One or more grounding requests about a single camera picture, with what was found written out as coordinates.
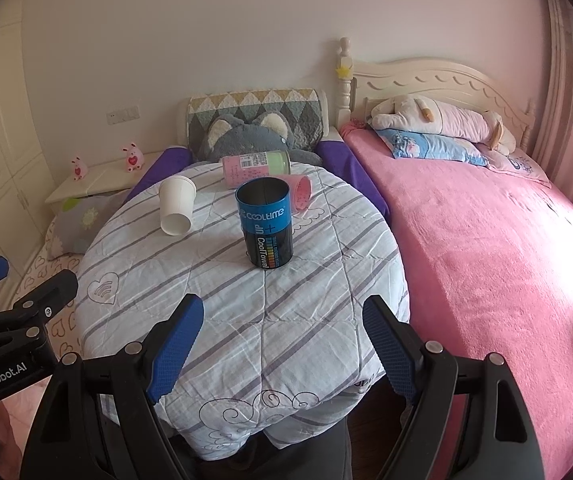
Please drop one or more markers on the white paper cup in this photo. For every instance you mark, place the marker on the white paper cup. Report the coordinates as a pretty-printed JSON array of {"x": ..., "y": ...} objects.
[{"x": 176, "y": 202}]

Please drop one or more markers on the cream wooden headboard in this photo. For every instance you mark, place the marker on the cream wooden headboard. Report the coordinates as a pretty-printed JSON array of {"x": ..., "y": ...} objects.
[{"x": 416, "y": 80}]

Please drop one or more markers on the pink and green canister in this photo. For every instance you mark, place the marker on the pink and green canister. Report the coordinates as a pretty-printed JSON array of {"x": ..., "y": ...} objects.
[{"x": 251, "y": 166}]

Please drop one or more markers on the cream wardrobe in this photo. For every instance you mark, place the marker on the cream wardrobe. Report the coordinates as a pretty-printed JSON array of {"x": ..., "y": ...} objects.
[{"x": 1, "y": 135}]

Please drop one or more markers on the blue and black can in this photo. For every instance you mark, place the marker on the blue and black can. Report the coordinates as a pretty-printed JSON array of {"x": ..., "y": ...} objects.
[{"x": 266, "y": 230}]

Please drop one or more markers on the pink curtain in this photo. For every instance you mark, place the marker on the pink curtain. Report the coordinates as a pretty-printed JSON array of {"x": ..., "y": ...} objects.
[{"x": 571, "y": 110}]

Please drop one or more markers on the blue cartoon pillow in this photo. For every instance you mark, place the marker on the blue cartoon pillow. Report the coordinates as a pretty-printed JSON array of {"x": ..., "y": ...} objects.
[{"x": 416, "y": 142}]

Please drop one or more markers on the pink fleece blanket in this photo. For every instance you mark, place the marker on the pink fleece blanket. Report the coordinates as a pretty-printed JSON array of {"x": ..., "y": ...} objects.
[{"x": 466, "y": 260}]

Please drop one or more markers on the white pillow with blue print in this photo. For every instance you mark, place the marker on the white pillow with blue print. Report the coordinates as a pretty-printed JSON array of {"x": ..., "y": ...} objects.
[{"x": 516, "y": 166}]

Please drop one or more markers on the pink plastic cup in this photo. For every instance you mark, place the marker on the pink plastic cup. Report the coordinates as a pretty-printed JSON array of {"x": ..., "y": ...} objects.
[{"x": 302, "y": 195}]

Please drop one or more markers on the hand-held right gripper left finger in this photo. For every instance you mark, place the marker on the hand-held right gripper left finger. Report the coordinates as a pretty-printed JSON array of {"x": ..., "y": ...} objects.
[{"x": 176, "y": 345}]

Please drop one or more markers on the diamond pattern quilted cushion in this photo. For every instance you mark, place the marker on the diamond pattern quilted cushion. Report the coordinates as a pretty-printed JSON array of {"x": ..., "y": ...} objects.
[{"x": 246, "y": 105}]

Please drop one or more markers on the grey plush toy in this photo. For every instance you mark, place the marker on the grey plush toy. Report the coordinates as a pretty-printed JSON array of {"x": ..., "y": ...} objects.
[{"x": 246, "y": 140}]

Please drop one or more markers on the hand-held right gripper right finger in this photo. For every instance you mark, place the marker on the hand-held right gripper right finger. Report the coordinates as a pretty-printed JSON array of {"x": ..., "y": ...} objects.
[{"x": 390, "y": 347}]

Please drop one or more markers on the cream nightstand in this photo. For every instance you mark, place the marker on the cream nightstand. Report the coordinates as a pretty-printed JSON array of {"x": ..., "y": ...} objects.
[{"x": 101, "y": 175}]

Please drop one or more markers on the pink rabbit figurine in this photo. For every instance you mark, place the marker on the pink rabbit figurine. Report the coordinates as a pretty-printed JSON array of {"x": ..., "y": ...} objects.
[
  {"x": 78, "y": 167},
  {"x": 134, "y": 157}
]

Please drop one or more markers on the grey flower cushion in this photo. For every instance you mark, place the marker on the grey flower cushion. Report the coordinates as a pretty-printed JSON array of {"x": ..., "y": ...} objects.
[{"x": 86, "y": 220}]

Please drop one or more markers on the heart print sheet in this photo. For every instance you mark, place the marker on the heart print sheet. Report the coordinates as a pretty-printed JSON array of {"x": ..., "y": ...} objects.
[{"x": 31, "y": 272}]

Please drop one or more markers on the purple bolster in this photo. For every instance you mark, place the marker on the purple bolster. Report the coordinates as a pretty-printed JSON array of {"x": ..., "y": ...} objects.
[
  {"x": 166, "y": 160},
  {"x": 341, "y": 160}
]

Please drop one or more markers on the yellow star sticker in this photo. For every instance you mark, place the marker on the yellow star sticker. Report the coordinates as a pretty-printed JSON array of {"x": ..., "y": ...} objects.
[{"x": 342, "y": 68}]

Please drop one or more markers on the white and pink plush toy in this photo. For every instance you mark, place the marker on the white and pink plush toy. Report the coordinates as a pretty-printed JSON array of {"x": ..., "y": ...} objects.
[{"x": 446, "y": 117}]

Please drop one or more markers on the white wall socket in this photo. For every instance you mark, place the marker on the white wall socket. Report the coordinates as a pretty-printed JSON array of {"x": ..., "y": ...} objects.
[{"x": 122, "y": 114}]

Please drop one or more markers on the striped light blue quilt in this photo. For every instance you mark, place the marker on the striped light blue quilt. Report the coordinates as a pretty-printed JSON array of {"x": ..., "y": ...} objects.
[{"x": 266, "y": 310}]

